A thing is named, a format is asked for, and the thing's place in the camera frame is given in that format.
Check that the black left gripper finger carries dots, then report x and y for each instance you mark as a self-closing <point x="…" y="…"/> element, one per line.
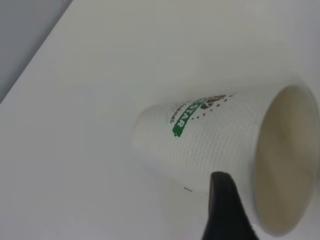
<point x="222" y="207"/>

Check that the white paper coffee cup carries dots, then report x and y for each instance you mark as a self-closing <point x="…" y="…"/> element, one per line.
<point x="220" y="140"/>

